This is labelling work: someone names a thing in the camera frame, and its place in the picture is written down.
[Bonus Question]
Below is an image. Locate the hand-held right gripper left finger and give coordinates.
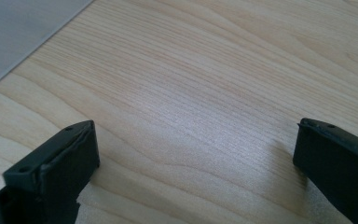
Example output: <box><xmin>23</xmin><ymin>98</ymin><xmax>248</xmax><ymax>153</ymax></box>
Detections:
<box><xmin>0</xmin><ymin>119</ymin><xmax>101</xmax><ymax>224</ymax></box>

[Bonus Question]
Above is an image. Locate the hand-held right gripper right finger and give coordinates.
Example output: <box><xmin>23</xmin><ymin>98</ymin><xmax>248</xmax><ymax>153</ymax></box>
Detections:
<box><xmin>293</xmin><ymin>117</ymin><xmax>358</xmax><ymax>224</ymax></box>

